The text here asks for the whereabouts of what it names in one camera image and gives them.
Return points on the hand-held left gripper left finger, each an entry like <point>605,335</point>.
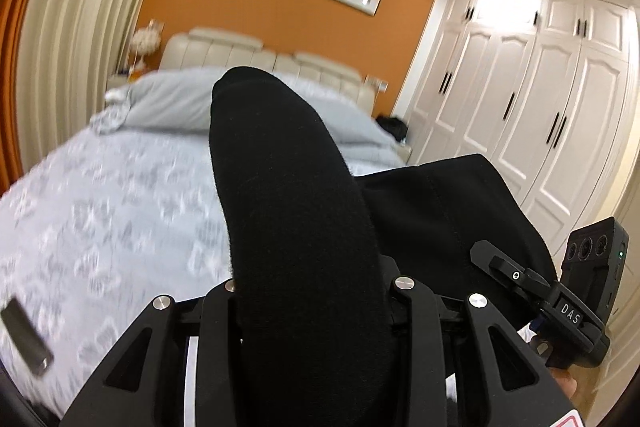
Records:
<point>220,309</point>

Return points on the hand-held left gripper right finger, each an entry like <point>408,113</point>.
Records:
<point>415,307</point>

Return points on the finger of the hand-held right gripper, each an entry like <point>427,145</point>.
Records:
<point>505,269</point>

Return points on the black pants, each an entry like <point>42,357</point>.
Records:
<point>290,217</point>

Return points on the person's right hand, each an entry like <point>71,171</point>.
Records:
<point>566,386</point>

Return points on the white patterned bed sheet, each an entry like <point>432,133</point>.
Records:
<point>115,217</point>

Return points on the white wardrobe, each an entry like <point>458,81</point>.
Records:
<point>530,107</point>

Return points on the black bag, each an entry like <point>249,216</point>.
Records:
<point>392,128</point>

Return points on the black phone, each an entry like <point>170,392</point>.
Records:
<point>25,337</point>

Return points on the grey pillow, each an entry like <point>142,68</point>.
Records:
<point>170,102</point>

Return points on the grey knitted cloth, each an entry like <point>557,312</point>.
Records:
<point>110,114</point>

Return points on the beige padded headboard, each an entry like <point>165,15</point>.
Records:
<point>225,52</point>

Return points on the white flower table lamp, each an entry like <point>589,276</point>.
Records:
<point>146,42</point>

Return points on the beige curtain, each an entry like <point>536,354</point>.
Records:
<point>85,32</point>

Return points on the wall socket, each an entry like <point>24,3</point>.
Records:
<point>377,83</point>

